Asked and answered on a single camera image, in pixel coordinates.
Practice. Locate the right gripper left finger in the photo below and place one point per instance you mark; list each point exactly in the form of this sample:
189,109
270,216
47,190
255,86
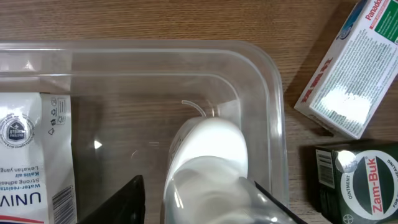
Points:
126,206

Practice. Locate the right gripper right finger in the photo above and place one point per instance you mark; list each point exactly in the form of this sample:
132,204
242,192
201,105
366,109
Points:
289,213

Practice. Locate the green round-logo box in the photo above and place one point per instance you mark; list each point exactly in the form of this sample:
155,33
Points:
358,181

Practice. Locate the white dropper bottle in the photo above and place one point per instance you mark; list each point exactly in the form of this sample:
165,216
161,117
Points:
207,179

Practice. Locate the white Hansaplast box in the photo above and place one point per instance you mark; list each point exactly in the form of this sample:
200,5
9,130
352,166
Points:
37,174

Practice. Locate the white green medicine box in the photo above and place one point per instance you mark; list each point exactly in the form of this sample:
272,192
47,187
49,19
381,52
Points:
356,72

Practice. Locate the clear plastic container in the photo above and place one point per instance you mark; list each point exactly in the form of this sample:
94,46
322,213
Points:
130,97

